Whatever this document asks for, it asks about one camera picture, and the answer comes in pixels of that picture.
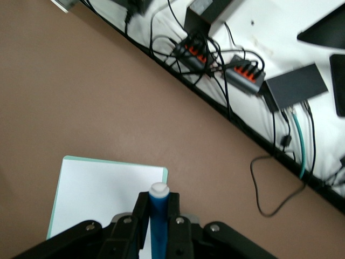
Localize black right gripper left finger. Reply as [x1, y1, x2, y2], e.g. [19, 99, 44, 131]
[16, 192, 150, 259]

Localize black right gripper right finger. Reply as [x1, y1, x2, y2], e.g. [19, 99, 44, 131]
[165, 193, 278, 259]

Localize blue marker with white cap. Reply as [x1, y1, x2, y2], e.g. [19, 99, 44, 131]
[149, 182, 171, 259]

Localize mint clipboard with white paper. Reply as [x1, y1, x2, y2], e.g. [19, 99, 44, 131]
[46, 155, 168, 259]

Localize grey hub with orange ports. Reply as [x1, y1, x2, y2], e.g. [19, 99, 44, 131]
[172, 37, 215, 71]
[220, 54, 267, 96]

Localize dark grey flat box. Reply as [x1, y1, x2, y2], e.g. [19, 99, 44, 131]
[265, 63, 329, 111]

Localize black power adapter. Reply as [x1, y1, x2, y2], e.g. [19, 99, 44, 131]
[110, 0, 153, 16]

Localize black flat plate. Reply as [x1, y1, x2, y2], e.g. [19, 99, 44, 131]
[329, 53, 345, 118]
[296, 4, 345, 51]

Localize black looped cable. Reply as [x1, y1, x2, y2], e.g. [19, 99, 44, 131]
[250, 154, 307, 217]

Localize black cable with usb plug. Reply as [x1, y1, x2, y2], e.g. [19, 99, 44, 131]
[280, 107, 292, 152]

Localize green network cable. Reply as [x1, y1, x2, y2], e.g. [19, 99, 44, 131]
[291, 110, 307, 179]

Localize thin black cable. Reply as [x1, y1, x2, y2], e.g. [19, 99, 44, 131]
[303, 101, 316, 173]

